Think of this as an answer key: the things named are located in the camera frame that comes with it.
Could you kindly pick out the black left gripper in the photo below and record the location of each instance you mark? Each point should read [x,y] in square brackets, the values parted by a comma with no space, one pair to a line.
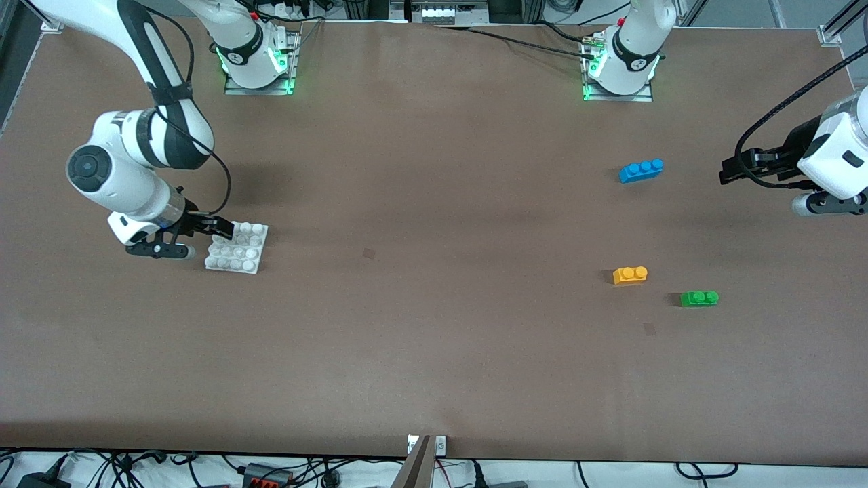
[795,148]

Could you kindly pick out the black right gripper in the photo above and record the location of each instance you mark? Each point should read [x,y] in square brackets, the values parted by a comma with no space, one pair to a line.
[190,221]

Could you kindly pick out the white studded base plate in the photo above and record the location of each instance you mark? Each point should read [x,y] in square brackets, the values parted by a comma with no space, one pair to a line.
[237,251]

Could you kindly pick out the yellow two-stud block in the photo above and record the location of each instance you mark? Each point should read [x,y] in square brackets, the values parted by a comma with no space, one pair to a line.
[629,275]

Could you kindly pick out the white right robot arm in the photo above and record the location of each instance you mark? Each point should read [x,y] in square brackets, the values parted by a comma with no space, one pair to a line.
[115,173]

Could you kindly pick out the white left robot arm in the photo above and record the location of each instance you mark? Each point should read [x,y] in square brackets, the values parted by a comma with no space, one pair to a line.
[837,146]

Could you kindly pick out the blue three-stud block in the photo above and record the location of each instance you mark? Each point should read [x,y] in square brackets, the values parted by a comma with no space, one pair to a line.
[641,171]

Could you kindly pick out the green two-stud block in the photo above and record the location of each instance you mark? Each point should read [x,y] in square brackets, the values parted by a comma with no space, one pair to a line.
[698,299]

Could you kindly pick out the black adapter with red connectors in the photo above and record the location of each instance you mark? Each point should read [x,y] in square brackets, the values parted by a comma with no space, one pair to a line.
[268,474]

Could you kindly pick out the black power adapter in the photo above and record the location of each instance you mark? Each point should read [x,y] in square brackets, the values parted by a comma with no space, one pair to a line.
[41,482]

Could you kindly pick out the white power strip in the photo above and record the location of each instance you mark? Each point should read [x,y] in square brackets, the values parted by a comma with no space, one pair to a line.
[447,12]

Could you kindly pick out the metal corner bracket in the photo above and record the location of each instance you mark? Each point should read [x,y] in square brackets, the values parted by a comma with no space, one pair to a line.
[831,35]
[53,26]

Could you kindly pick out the aluminium frame rail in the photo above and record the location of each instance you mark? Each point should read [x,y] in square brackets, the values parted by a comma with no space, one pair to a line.
[851,13]

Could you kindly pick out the small metal edge bracket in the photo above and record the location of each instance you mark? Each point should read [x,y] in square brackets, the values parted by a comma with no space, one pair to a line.
[441,445]

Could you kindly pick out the grey wedge camera post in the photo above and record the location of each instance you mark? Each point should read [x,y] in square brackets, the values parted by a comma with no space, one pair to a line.
[415,471]

